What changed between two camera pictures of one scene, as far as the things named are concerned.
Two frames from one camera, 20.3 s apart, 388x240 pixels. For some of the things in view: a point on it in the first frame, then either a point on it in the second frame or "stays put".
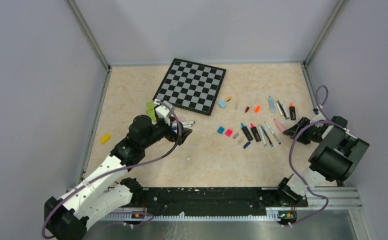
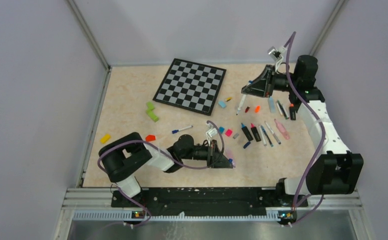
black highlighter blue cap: [246, 132] stays put
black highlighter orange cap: [292, 111] stays put
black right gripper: [293, 131] -> [257, 87]
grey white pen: [263, 138] stays put
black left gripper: [173, 136] -> [212, 152]
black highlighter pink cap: [255, 133] stays put
